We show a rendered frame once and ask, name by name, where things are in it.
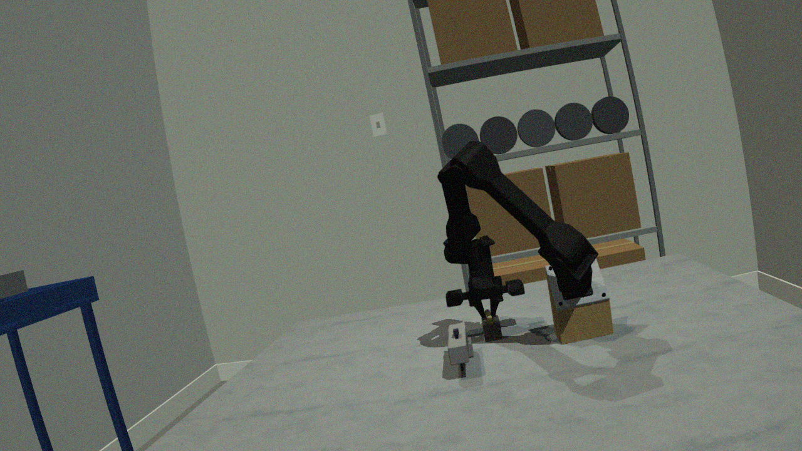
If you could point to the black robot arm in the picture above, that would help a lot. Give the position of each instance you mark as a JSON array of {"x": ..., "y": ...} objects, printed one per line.
[{"x": 567, "y": 250}]

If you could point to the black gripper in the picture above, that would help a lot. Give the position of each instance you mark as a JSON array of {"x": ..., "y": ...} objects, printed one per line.
[{"x": 514, "y": 287}]

